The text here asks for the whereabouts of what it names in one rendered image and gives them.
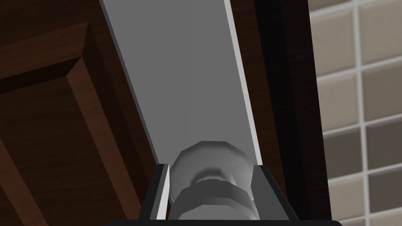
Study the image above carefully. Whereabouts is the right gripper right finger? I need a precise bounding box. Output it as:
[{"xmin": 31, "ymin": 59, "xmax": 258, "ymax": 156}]
[{"xmin": 250, "ymin": 164, "xmax": 299, "ymax": 221}]

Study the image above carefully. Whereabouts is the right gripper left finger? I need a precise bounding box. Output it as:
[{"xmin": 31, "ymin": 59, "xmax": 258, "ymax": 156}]
[{"xmin": 138, "ymin": 163, "xmax": 170, "ymax": 221}]

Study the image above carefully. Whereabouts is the grey metal door plate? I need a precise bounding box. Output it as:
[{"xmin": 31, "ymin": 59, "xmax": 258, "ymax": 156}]
[{"xmin": 99, "ymin": 0, "xmax": 263, "ymax": 166}]

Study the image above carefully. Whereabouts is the dark brown wooden door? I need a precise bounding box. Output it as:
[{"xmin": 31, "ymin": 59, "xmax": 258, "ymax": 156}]
[{"xmin": 0, "ymin": 0, "xmax": 332, "ymax": 226}]

